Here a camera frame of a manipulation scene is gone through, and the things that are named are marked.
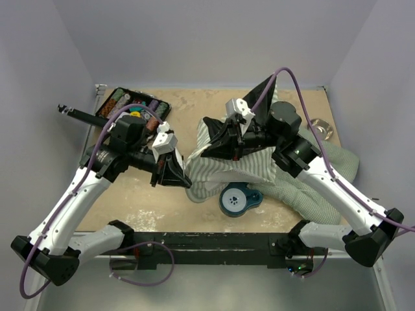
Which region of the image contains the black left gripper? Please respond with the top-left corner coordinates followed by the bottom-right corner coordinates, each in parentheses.
top-left (130, 144), bottom-right (192, 189)

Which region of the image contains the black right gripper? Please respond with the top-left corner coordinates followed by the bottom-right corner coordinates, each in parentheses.
top-left (200, 115), bottom-right (284, 160)

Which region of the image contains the green striped pet tent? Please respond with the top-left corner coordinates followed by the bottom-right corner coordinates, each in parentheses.
top-left (185, 78), bottom-right (280, 203)

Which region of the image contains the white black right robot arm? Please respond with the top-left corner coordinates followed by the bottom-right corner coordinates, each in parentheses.
top-left (202, 101), bottom-right (404, 267)

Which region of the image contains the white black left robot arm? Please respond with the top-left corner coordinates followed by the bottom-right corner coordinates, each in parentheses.
top-left (11, 115), bottom-right (192, 286)

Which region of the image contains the teal pet bowl stand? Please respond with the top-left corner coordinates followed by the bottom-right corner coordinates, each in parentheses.
top-left (219, 182), bottom-right (263, 218)

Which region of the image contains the steel pet bowl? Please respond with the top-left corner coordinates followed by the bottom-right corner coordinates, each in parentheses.
top-left (307, 118), bottom-right (334, 141)

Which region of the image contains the green checkered pet cushion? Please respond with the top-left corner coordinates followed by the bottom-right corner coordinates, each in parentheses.
top-left (251, 141), bottom-right (359, 225)

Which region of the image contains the red poker chip stack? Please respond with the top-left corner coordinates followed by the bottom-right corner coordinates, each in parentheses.
top-left (146, 117), bottom-right (160, 132)

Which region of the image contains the yellow big blind button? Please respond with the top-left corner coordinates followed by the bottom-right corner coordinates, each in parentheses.
top-left (130, 111), bottom-right (141, 117)

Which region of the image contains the purple poker chip stack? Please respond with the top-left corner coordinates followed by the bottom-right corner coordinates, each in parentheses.
top-left (148, 100), bottom-right (160, 111)

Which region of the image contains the teal dealer button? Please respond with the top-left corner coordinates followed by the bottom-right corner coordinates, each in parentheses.
top-left (128, 99), bottom-right (147, 113)

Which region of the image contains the black poker chip case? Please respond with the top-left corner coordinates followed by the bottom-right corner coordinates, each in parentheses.
top-left (56, 86), bottom-right (172, 133)

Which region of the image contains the green yellow chip stack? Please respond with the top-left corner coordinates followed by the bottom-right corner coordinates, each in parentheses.
top-left (110, 88), bottom-right (126, 102)

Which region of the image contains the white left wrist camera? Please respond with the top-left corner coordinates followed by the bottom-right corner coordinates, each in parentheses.
top-left (151, 122), bottom-right (178, 162)

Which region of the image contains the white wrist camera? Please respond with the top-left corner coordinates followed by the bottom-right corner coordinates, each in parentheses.
top-left (151, 122), bottom-right (178, 162)
top-left (225, 98), bottom-right (255, 119)

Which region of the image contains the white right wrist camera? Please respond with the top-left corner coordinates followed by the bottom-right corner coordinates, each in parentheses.
top-left (225, 98), bottom-right (255, 119)

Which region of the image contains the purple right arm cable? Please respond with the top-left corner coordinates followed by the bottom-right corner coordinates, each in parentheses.
top-left (251, 67), bottom-right (415, 233)

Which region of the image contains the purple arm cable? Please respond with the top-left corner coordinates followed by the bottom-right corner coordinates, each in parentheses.
top-left (19, 104), bottom-right (166, 299)
top-left (251, 67), bottom-right (415, 233)

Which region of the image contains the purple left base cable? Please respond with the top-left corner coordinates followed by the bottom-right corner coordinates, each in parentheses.
top-left (109, 238), bottom-right (175, 286)

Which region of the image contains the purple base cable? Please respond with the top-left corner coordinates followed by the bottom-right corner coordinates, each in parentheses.
top-left (290, 241), bottom-right (327, 279)
top-left (109, 238), bottom-right (175, 286)

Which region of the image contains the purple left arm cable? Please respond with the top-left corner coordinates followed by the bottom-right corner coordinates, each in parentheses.
top-left (19, 104), bottom-right (166, 299)

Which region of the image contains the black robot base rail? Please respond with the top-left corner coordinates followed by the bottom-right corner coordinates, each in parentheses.
top-left (95, 231), bottom-right (327, 270)

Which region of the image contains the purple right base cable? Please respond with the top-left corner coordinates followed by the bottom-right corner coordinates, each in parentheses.
top-left (290, 241), bottom-right (327, 279)

